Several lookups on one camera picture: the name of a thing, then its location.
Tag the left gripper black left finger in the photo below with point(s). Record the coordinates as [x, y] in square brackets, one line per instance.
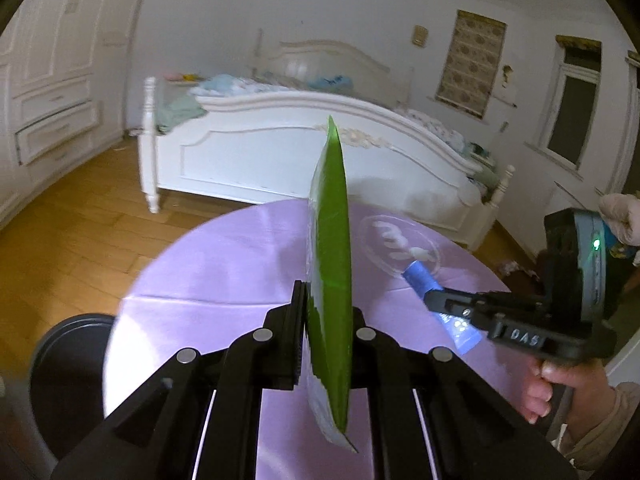
[198, 415]

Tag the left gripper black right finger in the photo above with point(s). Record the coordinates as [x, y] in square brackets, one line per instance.
[432, 417]

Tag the blue tube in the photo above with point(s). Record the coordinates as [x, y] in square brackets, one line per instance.
[453, 308]

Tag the green snack packet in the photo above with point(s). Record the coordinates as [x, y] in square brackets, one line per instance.
[329, 325]

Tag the beige sleeve forearm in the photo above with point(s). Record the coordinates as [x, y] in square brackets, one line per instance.
[589, 453]

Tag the black trash bin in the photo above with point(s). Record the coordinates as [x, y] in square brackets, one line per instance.
[65, 380]

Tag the person's right hand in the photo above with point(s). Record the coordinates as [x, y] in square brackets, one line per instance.
[593, 398]

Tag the clear round glass plate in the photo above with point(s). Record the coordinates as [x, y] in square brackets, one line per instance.
[393, 243]

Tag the dark framed window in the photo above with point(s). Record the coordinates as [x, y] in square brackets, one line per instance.
[573, 100]

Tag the patterned window blind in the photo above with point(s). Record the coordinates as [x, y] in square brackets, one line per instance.
[472, 63]

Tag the white panelled wardrobe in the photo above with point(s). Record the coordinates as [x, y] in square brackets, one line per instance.
[64, 71]

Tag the white ornate bed frame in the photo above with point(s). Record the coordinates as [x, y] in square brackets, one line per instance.
[263, 143]

